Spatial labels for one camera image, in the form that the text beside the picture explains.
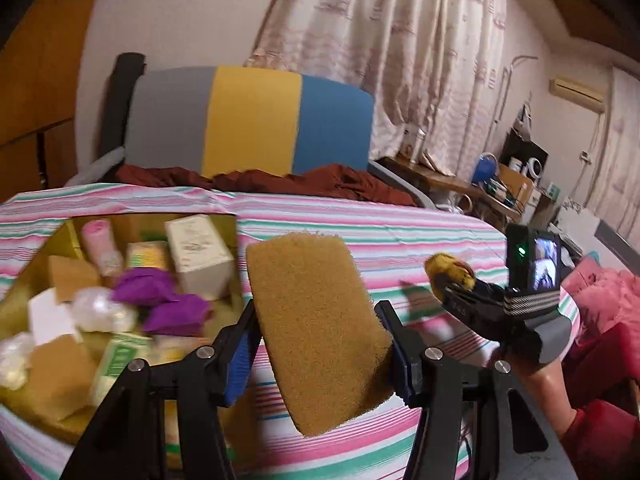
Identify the pale side curtain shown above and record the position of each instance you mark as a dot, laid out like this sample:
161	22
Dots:
620	150

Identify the grey yellow blue chair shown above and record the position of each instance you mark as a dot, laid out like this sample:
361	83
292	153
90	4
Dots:
250	120

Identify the red clothing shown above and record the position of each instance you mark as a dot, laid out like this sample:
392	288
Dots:
605	360

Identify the small white fan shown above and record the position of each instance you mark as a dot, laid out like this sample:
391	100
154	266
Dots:
534	167

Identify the gold tin box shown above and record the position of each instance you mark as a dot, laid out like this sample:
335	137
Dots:
80	240

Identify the black upright post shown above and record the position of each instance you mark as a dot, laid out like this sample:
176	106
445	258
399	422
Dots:
120	100

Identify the yellow green packet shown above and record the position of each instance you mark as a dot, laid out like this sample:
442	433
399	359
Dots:
145	255

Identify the white carton box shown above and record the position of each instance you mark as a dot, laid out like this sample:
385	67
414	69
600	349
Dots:
200	255

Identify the wall air conditioner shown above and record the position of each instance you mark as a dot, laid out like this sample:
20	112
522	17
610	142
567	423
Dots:
575	91

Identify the white floral panel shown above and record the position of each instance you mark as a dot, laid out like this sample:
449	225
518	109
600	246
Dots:
575	220

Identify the person's right forearm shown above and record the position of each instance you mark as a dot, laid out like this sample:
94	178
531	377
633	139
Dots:
550	395

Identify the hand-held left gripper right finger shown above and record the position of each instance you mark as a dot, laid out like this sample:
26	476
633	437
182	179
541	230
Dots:
400	360

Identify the maroon cloth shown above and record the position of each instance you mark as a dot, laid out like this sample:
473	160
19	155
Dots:
325	180

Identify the yellow plush toy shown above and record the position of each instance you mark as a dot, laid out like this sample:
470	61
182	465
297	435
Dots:
447	267

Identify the wooden desk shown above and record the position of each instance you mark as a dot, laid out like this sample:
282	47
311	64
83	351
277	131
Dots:
435	177

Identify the grey panel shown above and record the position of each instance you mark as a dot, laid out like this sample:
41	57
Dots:
617	237

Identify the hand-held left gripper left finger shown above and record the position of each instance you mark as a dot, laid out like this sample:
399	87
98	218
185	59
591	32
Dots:
240	360

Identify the clear plastic bag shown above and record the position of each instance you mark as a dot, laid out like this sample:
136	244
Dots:
15	360
102	310

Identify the green white packet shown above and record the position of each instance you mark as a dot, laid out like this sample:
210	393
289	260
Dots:
120	360

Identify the purple packet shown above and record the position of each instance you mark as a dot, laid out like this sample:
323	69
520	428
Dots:
142	287
177	315

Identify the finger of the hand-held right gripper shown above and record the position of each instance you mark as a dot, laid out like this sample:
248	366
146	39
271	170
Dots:
460	307
482	291

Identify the patterned beige curtain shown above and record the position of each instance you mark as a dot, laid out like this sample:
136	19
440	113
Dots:
390	35

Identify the blue round bag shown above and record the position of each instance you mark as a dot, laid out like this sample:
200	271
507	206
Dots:
484	167

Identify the wooden wardrobe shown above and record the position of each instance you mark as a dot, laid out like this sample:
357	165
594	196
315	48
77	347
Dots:
35	85

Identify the black shelf unit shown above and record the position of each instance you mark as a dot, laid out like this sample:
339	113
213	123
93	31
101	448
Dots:
522	145

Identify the striped blanket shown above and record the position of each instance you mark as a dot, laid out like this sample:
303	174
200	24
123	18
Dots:
350	230

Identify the tan sponge block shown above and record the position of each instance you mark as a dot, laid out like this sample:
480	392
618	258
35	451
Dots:
60	375
315	325

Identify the white cup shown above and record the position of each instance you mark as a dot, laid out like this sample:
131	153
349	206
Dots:
515	164

